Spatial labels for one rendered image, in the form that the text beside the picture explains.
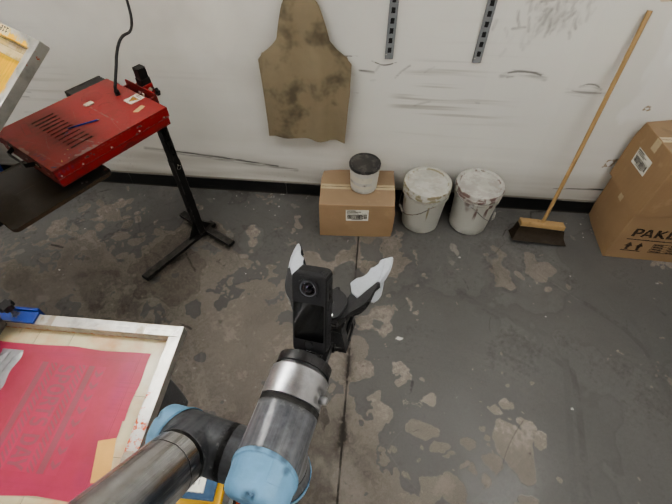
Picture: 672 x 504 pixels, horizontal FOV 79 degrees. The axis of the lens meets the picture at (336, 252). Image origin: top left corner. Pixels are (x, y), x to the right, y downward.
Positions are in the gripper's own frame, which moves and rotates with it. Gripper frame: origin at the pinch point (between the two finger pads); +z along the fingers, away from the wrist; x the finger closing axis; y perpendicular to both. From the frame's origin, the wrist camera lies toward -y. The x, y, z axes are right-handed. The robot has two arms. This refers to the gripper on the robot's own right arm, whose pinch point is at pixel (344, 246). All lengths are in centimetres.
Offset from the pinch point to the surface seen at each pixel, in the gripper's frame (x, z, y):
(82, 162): -137, 61, 42
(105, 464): -65, -32, 64
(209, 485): -36, -29, 66
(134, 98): -141, 106, 38
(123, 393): -72, -15, 63
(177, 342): -63, 3, 61
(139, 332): -76, 3, 59
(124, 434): -64, -24, 64
